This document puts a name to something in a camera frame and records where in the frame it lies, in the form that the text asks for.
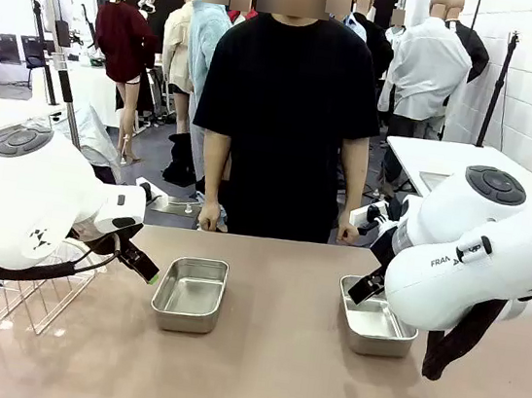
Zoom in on stainless steel rectangular container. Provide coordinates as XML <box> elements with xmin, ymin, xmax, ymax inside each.
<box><xmin>331</xmin><ymin>272</ymin><xmax>425</xmax><ymax>362</ymax></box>
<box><xmin>147</xmin><ymin>252</ymin><xmax>231</xmax><ymax>338</ymax></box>

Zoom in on mannequin in white shirt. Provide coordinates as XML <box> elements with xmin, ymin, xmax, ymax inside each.
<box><xmin>365</xmin><ymin>0</ymin><xmax>482</xmax><ymax>215</ymax></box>

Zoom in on person's right forearm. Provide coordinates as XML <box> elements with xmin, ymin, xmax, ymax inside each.
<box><xmin>195</xmin><ymin>127</ymin><xmax>234</xmax><ymax>207</ymax></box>

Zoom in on mannequin in cream jacket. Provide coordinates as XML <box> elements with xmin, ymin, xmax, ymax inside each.
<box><xmin>151</xmin><ymin>0</ymin><xmax>208</xmax><ymax>136</ymax></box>

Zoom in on mannequin in red jacket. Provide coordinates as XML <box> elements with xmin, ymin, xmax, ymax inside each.
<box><xmin>225</xmin><ymin>0</ymin><xmax>260</xmax><ymax>30</ymax></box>

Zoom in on black tripod stand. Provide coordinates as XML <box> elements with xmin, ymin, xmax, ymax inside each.
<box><xmin>475</xmin><ymin>27</ymin><xmax>522</xmax><ymax>151</ymax></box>

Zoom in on person's left hand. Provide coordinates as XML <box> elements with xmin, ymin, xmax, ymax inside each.
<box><xmin>336</xmin><ymin>222</ymin><xmax>363</xmax><ymax>245</ymax></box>

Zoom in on person's left forearm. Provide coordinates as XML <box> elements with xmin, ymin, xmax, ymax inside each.
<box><xmin>331</xmin><ymin>134</ymin><xmax>372</xmax><ymax>228</ymax></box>

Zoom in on black right arm cable sleeve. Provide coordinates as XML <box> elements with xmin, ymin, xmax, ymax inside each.
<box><xmin>420</xmin><ymin>289</ymin><xmax>510</xmax><ymax>390</ymax></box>

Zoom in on white table with metal legs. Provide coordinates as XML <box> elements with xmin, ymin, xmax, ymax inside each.
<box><xmin>375</xmin><ymin>131</ymin><xmax>532</xmax><ymax>235</ymax></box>

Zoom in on black left arm cable sleeve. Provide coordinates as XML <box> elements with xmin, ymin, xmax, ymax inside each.
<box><xmin>0</xmin><ymin>217</ymin><xmax>125</xmax><ymax>296</ymax></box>

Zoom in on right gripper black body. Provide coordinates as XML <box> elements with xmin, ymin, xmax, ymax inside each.
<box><xmin>366</xmin><ymin>193</ymin><xmax>413</xmax><ymax>277</ymax></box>

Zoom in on person in black t-shirt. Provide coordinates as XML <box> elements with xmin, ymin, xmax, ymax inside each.
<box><xmin>178</xmin><ymin>0</ymin><xmax>399</xmax><ymax>251</ymax></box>

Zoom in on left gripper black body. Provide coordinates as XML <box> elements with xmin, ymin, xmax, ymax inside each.
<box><xmin>114</xmin><ymin>223</ymin><xmax>151</xmax><ymax>269</ymax></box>

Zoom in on mannequin in black white jacket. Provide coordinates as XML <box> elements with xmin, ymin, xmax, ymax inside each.
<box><xmin>437</xmin><ymin>0</ymin><xmax>498</xmax><ymax>87</ymax></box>

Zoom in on person's right hand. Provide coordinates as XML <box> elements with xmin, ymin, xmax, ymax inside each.
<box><xmin>195</xmin><ymin>199</ymin><xmax>224</xmax><ymax>232</ymax></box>

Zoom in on mannequin in maroon shirt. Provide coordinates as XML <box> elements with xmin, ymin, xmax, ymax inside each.
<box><xmin>77</xmin><ymin>0</ymin><xmax>164</xmax><ymax>167</ymax></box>

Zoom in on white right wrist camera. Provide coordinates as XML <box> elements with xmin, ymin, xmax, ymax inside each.
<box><xmin>347</xmin><ymin>196</ymin><xmax>390</xmax><ymax>234</ymax></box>

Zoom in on slanted metal pole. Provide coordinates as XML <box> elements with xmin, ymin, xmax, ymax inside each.
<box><xmin>8</xmin><ymin>0</ymin><xmax>102</xmax><ymax>151</ymax></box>

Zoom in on black light stand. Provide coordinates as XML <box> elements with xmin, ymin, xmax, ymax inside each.
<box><xmin>17</xmin><ymin>0</ymin><xmax>73</xmax><ymax>108</ymax></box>

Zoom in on black arm cable sleeve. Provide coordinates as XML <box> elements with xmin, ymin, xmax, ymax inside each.
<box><xmin>0</xmin><ymin>217</ymin><xmax>125</xmax><ymax>296</ymax></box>
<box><xmin>420</xmin><ymin>289</ymin><xmax>510</xmax><ymax>390</ymax></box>

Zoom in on metal wire lid rack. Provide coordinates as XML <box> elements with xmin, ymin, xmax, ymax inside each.
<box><xmin>0</xmin><ymin>227</ymin><xmax>102</xmax><ymax>343</ymax></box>

